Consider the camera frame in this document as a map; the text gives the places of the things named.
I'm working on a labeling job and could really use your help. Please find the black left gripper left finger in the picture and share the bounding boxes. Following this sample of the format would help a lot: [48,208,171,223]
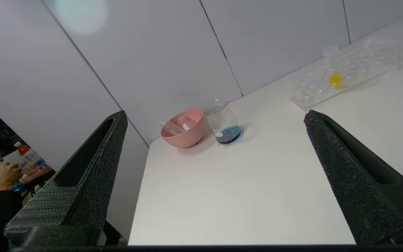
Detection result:
[4,110,128,247]

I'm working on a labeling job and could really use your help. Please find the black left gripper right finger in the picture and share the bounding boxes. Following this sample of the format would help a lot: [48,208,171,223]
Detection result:
[304,110,403,245]

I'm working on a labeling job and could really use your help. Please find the test tube with blue pigment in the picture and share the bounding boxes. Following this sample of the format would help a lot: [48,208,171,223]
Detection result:
[160,121,185,136]

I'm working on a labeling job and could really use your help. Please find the clear acrylic tube rack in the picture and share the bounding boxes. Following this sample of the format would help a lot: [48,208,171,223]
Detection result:
[285,35,402,112]

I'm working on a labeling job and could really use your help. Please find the test tube with yellow pigment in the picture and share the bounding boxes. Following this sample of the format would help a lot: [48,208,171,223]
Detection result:
[323,45,344,89]

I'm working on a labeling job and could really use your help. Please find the brown wooden side table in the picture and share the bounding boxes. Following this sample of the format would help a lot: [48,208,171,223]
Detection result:
[13,164,56,196]

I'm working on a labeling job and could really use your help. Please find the red bottle with white cap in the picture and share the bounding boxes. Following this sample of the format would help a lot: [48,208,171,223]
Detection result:
[14,141,46,170]

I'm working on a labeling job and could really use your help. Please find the pink plastic bowl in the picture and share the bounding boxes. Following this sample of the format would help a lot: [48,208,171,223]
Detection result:
[160,108,207,148]

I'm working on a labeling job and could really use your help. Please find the clear glass beaker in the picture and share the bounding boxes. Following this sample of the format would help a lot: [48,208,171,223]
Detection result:
[203,100,243,146]

